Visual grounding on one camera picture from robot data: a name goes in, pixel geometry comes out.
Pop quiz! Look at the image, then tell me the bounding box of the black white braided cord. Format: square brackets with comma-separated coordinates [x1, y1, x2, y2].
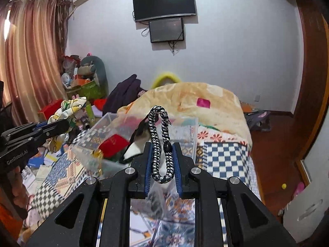
[147, 105, 176, 185]

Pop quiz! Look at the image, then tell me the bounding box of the floral fabric scrunchie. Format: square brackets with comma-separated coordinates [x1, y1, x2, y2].
[47, 96, 87, 152]

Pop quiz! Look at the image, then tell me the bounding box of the red velvet pouch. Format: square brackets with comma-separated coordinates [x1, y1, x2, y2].
[98, 134, 129, 160]

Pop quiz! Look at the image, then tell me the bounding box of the bagged silver scouring pad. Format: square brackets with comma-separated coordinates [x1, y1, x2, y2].
[146, 182, 169, 219]

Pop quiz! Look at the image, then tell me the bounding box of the black white tote bag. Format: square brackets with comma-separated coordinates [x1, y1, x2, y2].
[119, 117, 151, 164]

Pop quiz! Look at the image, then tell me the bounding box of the left hand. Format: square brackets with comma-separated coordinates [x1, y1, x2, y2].
[12, 166, 28, 208]

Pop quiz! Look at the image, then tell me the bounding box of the red gift box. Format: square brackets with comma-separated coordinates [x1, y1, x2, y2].
[37, 99, 63, 122]

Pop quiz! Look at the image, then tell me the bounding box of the clear plastic storage box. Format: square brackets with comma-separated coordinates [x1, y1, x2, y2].
[71, 113, 198, 178]

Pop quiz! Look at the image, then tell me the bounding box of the green cardboard box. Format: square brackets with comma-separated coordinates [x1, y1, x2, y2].
[65, 80, 106, 100]

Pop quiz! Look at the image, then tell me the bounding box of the patchwork patterned bedspread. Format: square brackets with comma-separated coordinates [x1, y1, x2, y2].
[31, 126, 260, 246]

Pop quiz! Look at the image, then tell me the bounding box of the beige fleece blanket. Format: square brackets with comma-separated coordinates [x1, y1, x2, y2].
[117, 82, 253, 151]

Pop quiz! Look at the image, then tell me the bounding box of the dark purple jacket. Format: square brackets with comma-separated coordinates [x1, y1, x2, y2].
[103, 74, 146, 115]

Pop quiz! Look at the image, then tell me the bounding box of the pink striped curtain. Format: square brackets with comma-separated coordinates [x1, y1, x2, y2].
[1, 0, 71, 126]

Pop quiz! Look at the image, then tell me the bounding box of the brown wooden door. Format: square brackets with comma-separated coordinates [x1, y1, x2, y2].
[293, 0, 328, 161]

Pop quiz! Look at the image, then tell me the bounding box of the yellow plush ring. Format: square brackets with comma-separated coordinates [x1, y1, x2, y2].
[151, 71, 183, 89]

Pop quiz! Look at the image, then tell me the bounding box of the small wall monitor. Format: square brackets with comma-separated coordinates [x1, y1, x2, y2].
[149, 17, 184, 43]

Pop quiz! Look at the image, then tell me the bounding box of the large black wall television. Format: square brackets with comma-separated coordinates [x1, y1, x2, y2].
[133, 0, 196, 22]

